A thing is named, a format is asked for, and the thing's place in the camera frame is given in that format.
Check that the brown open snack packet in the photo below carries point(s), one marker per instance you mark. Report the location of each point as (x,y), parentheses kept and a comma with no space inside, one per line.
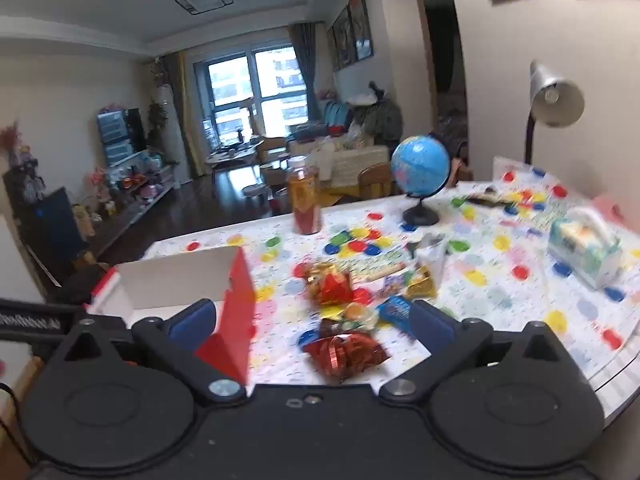
(487,199)

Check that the blue desk globe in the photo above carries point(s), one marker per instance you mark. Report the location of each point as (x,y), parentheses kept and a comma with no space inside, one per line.
(420,165)

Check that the wooden dining chair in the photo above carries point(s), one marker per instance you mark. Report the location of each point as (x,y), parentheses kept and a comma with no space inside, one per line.
(375,180)

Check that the balloon print tablecloth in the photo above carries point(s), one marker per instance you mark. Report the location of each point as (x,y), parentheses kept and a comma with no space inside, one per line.
(500,280)

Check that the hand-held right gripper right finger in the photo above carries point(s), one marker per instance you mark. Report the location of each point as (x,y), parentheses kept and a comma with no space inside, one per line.
(431,322)

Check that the silver desk lamp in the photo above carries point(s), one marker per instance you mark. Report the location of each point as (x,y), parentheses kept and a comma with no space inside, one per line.
(555,95)

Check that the low television cabinet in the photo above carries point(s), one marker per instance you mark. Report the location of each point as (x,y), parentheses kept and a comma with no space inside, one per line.
(140,195)

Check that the green potted plant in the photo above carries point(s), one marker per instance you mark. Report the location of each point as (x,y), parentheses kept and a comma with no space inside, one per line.
(156,120)

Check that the amber tea bottle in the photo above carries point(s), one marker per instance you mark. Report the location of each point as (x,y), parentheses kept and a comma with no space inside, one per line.
(305,200)

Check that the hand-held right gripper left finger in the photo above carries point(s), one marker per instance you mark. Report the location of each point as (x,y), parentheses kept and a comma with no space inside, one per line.
(192,321)

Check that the small round stool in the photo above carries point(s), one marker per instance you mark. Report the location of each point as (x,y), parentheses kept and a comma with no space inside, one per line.
(256,191)

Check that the dark tall cabinet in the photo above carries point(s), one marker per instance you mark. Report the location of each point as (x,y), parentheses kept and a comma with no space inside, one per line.
(55,225)

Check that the pile of clothes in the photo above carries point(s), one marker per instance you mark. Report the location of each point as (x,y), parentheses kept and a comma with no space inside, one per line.
(380,115)

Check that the red cardboard box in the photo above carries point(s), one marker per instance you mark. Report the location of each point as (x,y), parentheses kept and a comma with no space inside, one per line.
(150,285)

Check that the large window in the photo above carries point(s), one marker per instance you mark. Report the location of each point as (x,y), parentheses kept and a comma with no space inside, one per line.
(235,80)

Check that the flat screen television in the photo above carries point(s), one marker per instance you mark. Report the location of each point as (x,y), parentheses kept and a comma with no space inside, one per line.
(117,135)

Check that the white standing air conditioner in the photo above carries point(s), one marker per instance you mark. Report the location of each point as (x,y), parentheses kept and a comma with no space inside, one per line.
(166,110)

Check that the red-brown foil snack packet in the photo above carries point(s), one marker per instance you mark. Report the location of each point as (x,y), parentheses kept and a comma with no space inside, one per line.
(345,355)

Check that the dark framed wall picture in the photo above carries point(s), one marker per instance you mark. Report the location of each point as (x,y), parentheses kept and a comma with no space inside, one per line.
(344,37)
(332,50)
(361,27)

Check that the grey window curtain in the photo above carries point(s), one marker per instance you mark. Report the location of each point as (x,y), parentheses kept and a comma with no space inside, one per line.
(177,110)
(304,70)

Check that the yellow gold snack packet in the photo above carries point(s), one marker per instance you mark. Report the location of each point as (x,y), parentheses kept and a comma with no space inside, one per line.
(422,282)

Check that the square ceiling light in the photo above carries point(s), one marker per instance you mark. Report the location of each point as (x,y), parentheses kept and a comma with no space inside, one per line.
(204,0)

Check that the blue snack packet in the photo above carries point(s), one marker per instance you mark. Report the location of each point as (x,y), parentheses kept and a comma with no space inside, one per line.
(395,310)

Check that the red and gold peanut packet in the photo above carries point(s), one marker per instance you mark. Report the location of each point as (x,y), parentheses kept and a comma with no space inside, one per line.
(327,282)

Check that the vase with dried flowers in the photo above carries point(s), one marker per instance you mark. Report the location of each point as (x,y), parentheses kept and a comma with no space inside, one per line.
(10,142)

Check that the clear packet with brown egg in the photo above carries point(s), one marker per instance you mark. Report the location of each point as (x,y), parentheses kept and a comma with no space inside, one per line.
(356,312)

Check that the sausage stick with red band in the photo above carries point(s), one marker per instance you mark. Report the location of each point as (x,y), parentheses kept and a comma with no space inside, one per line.
(390,269)

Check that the round coffee table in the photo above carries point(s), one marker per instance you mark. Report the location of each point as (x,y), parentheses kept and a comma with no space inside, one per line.
(232,152)

